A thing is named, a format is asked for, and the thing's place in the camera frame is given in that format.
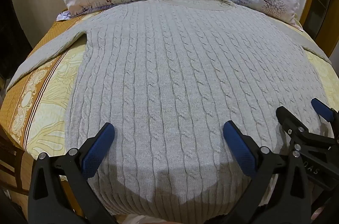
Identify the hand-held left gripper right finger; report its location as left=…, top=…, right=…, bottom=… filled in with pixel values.
left=222, top=120, right=319, bottom=224

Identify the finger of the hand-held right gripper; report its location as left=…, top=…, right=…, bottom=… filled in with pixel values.
left=311, top=97, right=339, bottom=129
left=276, top=106, right=306, bottom=135

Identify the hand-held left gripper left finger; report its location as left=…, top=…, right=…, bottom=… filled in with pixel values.
left=28, top=122, right=115, bottom=224

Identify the grey cable knit sweater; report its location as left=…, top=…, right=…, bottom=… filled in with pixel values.
left=5, top=0, right=333, bottom=223

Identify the yellow patterned bedspread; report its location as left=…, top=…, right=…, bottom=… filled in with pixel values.
left=0, top=5, right=339, bottom=214

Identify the brown wooden furniture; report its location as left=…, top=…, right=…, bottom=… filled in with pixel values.
left=0, top=122, right=30, bottom=196

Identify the wooden shelf unit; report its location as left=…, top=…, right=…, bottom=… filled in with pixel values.
left=316, top=0, right=339, bottom=55

